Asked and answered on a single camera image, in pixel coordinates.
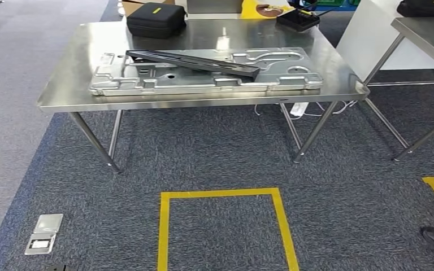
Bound metal floor socket cover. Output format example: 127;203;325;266
24;213;64;256

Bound black controller with antennas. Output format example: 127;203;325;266
275;5;338;33

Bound white power cable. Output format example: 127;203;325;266
253;99;358;121

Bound yellow floor tape square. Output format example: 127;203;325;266
157;187;301;271

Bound stainless steel workbench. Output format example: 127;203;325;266
36;18;371;175

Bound cardboard box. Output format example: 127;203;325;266
121;0;176;18

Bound stainless steel table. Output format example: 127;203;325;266
362;16;434;163

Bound grey laptop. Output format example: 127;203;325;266
185;0;244;15

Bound large stamped metal panel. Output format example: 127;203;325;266
88;46;324;97

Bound large black plastic frame part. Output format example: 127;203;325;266
125;49;262;79

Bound white panel board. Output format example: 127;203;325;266
335;0;434;82

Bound yellow pouch with brown bear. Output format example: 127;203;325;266
239;0;296;20

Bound white power strip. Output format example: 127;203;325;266
289;102;310;117

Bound black bag with yellow label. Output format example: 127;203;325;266
396;0;434;18
125;2;188;40

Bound black chair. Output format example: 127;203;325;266
287;0;319;11

